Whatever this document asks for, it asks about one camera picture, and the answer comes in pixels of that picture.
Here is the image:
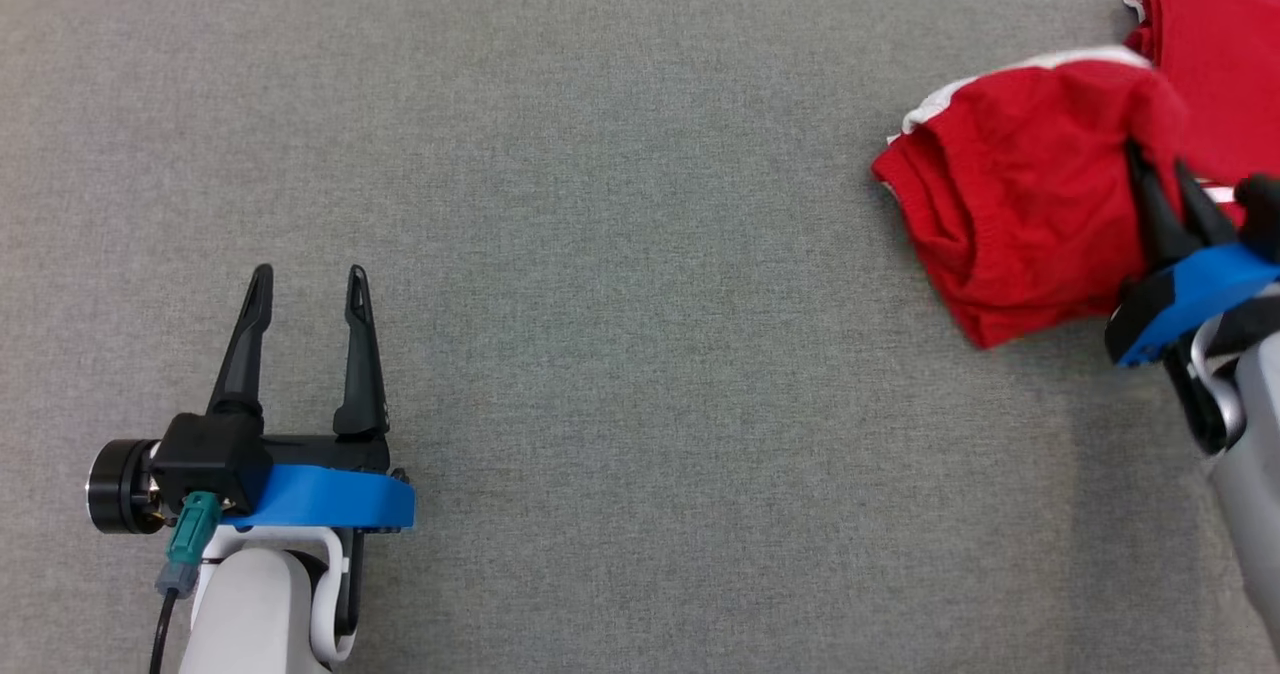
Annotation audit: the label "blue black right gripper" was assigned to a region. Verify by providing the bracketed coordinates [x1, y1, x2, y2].
[1105, 140, 1280, 369]

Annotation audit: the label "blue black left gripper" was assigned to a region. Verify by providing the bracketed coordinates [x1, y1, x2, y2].
[86, 264, 416, 536]

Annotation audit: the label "red shorts with white stripe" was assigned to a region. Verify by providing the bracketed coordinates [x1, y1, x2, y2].
[870, 46, 1193, 351]

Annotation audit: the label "red jersey with number print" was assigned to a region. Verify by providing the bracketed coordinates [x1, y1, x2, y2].
[1120, 0, 1280, 227]

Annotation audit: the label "black left cable teal plug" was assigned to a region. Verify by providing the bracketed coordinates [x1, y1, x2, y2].
[148, 490, 223, 674]

